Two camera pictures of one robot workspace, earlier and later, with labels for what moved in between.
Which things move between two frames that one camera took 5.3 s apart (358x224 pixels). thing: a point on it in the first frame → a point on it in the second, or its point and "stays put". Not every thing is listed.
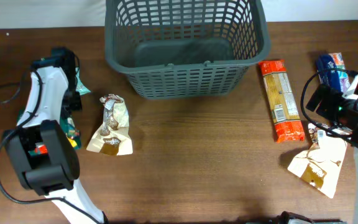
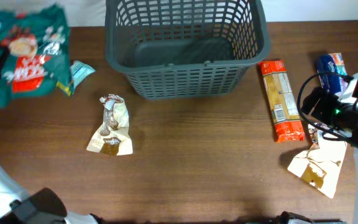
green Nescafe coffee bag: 69,124 → 35,47
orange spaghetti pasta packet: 288,126 stays put
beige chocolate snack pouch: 112,137 stays put
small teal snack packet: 81,88 → 79,71
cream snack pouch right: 320,165 stays put
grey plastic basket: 174,49 stays put
